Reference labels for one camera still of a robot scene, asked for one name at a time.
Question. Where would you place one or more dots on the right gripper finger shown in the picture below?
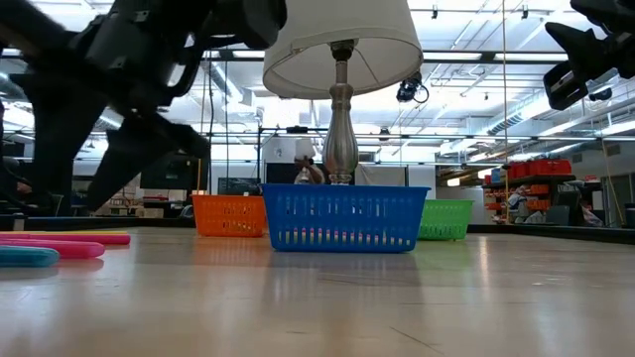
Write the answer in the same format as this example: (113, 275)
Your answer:
(605, 9)
(585, 49)

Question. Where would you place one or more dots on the black monitor screen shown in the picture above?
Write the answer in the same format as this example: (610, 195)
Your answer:
(173, 173)

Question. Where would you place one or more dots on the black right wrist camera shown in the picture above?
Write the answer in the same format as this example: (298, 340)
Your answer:
(565, 88)

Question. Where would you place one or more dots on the yellow marker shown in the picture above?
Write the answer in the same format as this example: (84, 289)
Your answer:
(74, 231)

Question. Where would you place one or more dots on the person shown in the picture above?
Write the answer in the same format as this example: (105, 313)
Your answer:
(310, 173)

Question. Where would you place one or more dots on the black aluminium table frame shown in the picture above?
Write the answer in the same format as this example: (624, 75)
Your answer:
(149, 223)

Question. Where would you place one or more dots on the black rack with storage bins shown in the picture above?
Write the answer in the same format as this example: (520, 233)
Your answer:
(541, 167)

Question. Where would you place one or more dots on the teal marker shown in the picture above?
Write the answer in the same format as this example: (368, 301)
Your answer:
(27, 257)

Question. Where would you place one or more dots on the short pink marker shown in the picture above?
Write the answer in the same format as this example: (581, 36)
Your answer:
(74, 249)

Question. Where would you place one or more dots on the orange plastic basket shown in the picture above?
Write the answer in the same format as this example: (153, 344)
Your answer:
(228, 215)

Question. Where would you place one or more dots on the white shade silver lamp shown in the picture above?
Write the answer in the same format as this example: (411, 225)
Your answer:
(342, 144)

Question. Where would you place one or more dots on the green plastic basket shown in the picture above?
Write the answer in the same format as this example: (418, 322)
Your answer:
(446, 218)

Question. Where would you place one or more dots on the pink red marker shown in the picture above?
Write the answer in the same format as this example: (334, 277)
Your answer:
(99, 239)

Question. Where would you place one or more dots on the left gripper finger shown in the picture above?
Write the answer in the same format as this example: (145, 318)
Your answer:
(54, 144)
(139, 154)

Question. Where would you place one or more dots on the black overhead camera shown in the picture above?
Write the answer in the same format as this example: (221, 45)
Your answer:
(408, 90)

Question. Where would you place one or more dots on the blue plastic basket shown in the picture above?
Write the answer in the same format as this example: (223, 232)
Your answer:
(342, 218)

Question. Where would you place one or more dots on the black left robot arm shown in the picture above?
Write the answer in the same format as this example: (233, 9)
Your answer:
(25, 25)

